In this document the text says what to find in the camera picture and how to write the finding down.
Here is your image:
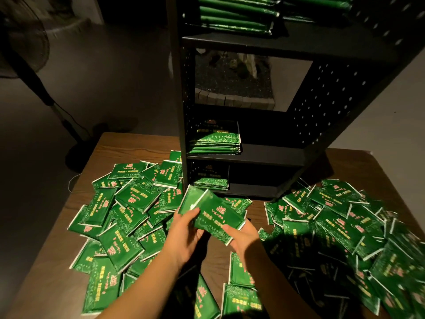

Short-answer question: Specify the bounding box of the person's left hand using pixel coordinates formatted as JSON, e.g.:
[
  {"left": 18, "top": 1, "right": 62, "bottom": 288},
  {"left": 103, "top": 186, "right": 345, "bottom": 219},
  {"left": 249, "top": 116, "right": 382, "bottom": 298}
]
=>
[{"left": 161, "top": 208, "right": 206, "bottom": 268}]

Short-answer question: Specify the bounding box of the person's right hand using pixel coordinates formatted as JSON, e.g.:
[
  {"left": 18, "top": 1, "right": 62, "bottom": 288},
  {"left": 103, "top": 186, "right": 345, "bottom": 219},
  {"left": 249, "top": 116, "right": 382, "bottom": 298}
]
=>
[{"left": 222, "top": 219, "right": 265, "bottom": 272}]

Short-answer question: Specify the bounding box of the pile of green packets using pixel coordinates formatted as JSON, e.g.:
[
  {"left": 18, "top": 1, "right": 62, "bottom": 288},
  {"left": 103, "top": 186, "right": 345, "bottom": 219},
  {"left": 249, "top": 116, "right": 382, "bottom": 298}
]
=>
[{"left": 66, "top": 150, "right": 425, "bottom": 319}]

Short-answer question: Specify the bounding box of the black metal shelf rack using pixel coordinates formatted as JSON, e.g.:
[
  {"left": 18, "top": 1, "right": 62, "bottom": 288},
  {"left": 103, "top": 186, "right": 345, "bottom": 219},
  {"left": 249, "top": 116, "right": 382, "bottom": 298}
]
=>
[{"left": 165, "top": 0, "right": 425, "bottom": 201}]

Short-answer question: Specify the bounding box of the person's right forearm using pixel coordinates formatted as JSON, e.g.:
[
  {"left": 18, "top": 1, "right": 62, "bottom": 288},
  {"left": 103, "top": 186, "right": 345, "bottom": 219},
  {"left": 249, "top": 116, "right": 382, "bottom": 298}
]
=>
[{"left": 242, "top": 252, "right": 323, "bottom": 319}]

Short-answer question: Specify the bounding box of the person's left forearm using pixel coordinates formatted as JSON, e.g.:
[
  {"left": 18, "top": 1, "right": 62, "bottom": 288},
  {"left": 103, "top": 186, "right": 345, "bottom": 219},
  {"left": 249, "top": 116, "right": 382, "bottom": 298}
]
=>
[{"left": 96, "top": 256, "right": 183, "bottom": 319}]

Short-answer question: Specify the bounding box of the black standing fan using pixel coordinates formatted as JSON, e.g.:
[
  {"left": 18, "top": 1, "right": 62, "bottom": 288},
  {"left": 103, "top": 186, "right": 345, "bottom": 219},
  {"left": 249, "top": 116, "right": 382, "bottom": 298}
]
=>
[{"left": 0, "top": 0, "right": 111, "bottom": 174}]

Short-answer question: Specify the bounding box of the white cable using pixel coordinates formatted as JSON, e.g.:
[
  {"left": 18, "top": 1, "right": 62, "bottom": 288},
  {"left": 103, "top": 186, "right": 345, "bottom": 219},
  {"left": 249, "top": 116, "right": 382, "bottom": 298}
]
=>
[{"left": 67, "top": 171, "right": 85, "bottom": 194}]

